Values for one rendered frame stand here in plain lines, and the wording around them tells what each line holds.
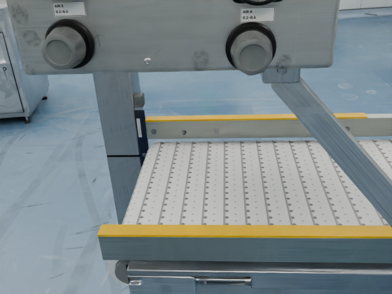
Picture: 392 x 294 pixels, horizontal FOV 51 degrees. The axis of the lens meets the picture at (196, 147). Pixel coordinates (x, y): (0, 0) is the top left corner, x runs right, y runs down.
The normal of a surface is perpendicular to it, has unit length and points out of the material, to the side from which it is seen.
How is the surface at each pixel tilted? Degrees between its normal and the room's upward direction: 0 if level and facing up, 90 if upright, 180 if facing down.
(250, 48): 90
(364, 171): 87
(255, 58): 90
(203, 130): 90
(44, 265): 0
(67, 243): 0
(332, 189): 0
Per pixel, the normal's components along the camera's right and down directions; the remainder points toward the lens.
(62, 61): -0.07, 0.47
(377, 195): -0.60, 0.35
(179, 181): -0.04, -0.88
